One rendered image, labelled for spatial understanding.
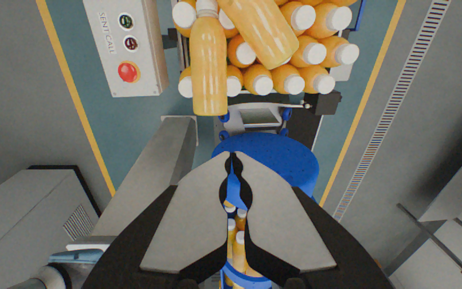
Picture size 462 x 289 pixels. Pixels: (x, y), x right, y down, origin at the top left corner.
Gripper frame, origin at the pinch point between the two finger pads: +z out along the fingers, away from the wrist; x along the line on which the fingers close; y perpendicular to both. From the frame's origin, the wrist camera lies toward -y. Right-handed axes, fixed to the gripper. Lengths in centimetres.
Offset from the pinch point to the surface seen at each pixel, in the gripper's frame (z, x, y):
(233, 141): 37.7, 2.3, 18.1
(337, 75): 54, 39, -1
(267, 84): 28.7, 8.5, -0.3
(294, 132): 129, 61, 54
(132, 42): 26.2, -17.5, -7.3
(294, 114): 128, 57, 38
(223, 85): 24.2, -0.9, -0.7
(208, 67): 23.5, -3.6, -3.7
